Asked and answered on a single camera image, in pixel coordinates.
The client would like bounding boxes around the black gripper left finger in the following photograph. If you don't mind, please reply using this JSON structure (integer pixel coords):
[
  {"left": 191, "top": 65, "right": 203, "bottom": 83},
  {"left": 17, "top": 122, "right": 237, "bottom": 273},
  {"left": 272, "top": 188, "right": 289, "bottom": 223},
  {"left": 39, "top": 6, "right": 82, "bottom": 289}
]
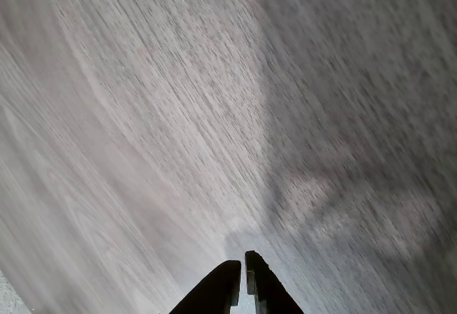
[{"left": 167, "top": 259, "right": 243, "bottom": 314}]

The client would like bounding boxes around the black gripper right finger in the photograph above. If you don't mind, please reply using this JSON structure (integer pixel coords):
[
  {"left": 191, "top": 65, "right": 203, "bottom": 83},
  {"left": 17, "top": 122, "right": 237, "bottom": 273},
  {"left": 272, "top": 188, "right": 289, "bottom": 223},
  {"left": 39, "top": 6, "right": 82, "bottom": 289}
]
[{"left": 244, "top": 250, "right": 306, "bottom": 314}]

